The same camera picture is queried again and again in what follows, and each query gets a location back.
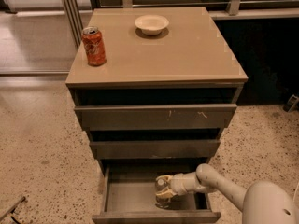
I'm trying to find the metal floor bracket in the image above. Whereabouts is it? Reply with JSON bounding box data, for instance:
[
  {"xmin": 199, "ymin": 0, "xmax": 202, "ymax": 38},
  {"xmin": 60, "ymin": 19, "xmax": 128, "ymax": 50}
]
[{"xmin": 0, "ymin": 196, "xmax": 26, "ymax": 224}]

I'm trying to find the clear plastic water bottle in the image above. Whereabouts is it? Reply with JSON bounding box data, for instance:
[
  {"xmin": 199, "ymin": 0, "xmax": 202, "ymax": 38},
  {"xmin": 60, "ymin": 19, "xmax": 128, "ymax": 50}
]
[{"xmin": 155, "ymin": 175, "xmax": 172, "ymax": 207}]

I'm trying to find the grey top drawer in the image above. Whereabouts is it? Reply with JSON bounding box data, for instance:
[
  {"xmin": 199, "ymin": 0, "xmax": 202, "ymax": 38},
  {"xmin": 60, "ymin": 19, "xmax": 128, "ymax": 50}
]
[{"xmin": 75, "ymin": 104, "xmax": 236, "ymax": 131}]

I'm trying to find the grey metal railing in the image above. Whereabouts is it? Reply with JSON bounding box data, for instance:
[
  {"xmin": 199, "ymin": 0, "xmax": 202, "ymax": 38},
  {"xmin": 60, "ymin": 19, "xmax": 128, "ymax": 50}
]
[{"xmin": 64, "ymin": 0, "xmax": 299, "ymax": 42}]

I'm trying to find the dark floor object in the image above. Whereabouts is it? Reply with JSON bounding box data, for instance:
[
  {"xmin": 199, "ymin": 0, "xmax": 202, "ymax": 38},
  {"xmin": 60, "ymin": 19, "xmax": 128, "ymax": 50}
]
[{"xmin": 283, "ymin": 94, "xmax": 299, "ymax": 112}]

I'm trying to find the grey drawer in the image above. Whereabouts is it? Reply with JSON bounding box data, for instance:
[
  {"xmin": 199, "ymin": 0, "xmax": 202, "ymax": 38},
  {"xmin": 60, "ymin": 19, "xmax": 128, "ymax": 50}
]
[
  {"xmin": 93, "ymin": 164, "xmax": 221, "ymax": 224},
  {"xmin": 90, "ymin": 140, "xmax": 220, "ymax": 160},
  {"xmin": 75, "ymin": 104, "xmax": 236, "ymax": 131}
]

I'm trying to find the white ceramic bowl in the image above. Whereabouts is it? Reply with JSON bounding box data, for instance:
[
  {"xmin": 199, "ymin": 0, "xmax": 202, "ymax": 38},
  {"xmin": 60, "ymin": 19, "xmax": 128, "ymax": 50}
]
[{"xmin": 135, "ymin": 15, "xmax": 169, "ymax": 35}]

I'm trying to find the grey bottom drawer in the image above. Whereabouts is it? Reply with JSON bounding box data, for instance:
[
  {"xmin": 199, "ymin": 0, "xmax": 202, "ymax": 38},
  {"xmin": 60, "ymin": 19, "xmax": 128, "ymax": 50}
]
[{"xmin": 93, "ymin": 164, "xmax": 221, "ymax": 224}]

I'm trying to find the grey middle drawer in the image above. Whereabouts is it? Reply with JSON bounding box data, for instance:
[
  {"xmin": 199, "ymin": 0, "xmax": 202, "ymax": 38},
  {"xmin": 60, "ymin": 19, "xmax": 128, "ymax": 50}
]
[{"xmin": 90, "ymin": 140, "xmax": 220, "ymax": 160}]

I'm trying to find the grey drawer cabinet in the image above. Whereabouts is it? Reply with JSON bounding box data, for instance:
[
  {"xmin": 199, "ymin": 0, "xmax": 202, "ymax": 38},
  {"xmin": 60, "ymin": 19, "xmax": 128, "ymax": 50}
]
[{"xmin": 66, "ymin": 7, "xmax": 248, "ymax": 170}]

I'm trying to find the orange soda can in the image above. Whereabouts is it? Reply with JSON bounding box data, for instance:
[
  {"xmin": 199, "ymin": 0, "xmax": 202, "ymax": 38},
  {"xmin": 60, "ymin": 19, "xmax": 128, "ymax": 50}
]
[{"xmin": 81, "ymin": 26, "xmax": 107, "ymax": 66}]

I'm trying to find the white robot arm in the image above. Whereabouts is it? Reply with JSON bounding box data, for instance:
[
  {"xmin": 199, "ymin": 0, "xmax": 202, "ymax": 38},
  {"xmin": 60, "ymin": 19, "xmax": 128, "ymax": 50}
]
[{"xmin": 155, "ymin": 163, "xmax": 299, "ymax": 224}]

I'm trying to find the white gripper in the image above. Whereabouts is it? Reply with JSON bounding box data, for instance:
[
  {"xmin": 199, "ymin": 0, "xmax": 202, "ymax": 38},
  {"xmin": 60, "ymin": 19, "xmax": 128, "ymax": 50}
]
[{"xmin": 155, "ymin": 172, "xmax": 203, "ymax": 203}]

